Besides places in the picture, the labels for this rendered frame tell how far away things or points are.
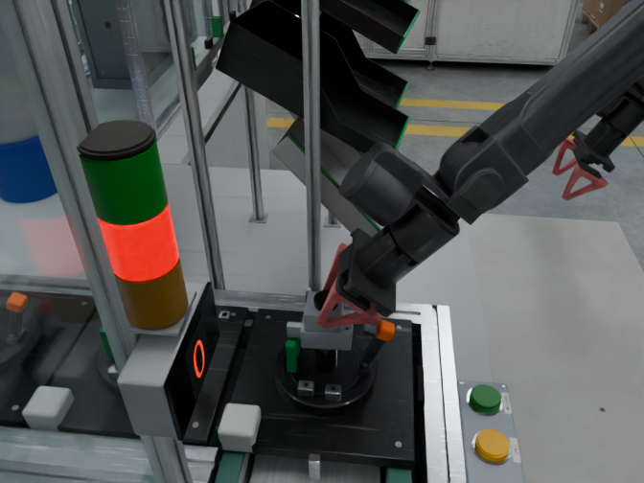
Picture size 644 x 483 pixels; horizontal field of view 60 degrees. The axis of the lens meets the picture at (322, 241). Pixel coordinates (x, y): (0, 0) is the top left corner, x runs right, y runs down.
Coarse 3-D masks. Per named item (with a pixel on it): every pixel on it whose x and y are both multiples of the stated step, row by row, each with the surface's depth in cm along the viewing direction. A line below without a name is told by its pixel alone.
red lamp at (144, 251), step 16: (112, 224) 38; (144, 224) 38; (160, 224) 39; (112, 240) 39; (128, 240) 39; (144, 240) 39; (160, 240) 40; (112, 256) 40; (128, 256) 39; (144, 256) 40; (160, 256) 40; (176, 256) 42; (128, 272) 40; (144, 272) 40; (160, 272) 41
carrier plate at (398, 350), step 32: (256, 320) 86; (288, 320) 86; (256, 352) 80; (384, 352) 80; (256, 384) 76; (384, 384) 76; (288, 416) 72; (352, 416) 72; (384, 416) 72; (256, 448) 69; (288, 448) 68; (320, 448) 68; (352, 448) 68; (384, 448) 68
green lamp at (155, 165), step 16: (80, 160) 36; (96, 160) 35; (112, 160) 35; (128, 160) 35; (144, 160) 36; (96, 176) 36; (112, 176) 36; (128, 176) 36; (144, 176) 37; (160, 176) 38; (96, 192) 37; (112, 192) 36; (128, 192) 36; (144, 192) 37; (160, 192) 38; (96, 208) 38; (112, 208) 37; (128, 208) 37; (144, 208) 38; (160, 208) 39; (128, 224) 38
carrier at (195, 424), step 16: (240, 320) 86; (224, 336) 83; (240, 336) 83; (224, 352) 80; (208, 368) 78; (224, 368) 78; (208, 384) 76; (224, 384) 76; (208, 400) 74; (192, 416) 72; (208, 416) 72; (192, 432) 70; (208, 432) 70
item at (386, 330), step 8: (384, 320) 71; (368, 328) 71; (376, 328) 71; (384, 328) 70; (392, 328) 70; (376, 336) 71; (384, 336) 70; (392, 336) 70; (376, 344) 72; (368, 352) 73; (376, 352) 72; (360, 360) 75; (368, 360) 74
